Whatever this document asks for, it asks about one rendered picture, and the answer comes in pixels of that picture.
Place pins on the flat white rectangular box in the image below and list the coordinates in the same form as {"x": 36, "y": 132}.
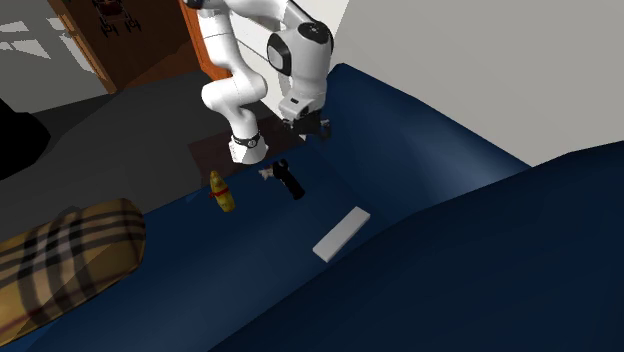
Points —
{"x": 341, "y": 234}

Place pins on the small white crumpled object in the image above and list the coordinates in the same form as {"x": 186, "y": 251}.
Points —
{"x": 265, "y": 172}

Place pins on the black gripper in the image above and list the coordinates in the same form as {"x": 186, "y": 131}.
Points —
{"x": 308, "y": 126}

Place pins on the black cylinder tool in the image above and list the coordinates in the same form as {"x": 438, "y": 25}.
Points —
{"x": 288, "y": 179}

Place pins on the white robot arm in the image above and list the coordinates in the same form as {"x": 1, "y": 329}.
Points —
{"x": 244, "y": 92}

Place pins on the tan plaid cushion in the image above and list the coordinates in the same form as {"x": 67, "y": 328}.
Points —
{"x": 58, "y": 263}

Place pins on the yellow bottle with red band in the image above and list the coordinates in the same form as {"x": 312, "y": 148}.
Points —
{"x": 222, "y": 192}

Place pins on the dark robot stand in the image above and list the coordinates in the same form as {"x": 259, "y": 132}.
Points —
{"x": 214, "y": 151}

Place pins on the dark blue sofa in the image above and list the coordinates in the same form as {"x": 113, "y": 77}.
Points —
{"x": 438, "y": 219}

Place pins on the brown wooden door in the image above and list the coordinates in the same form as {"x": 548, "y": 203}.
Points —
{"x": 141, "y": 44}

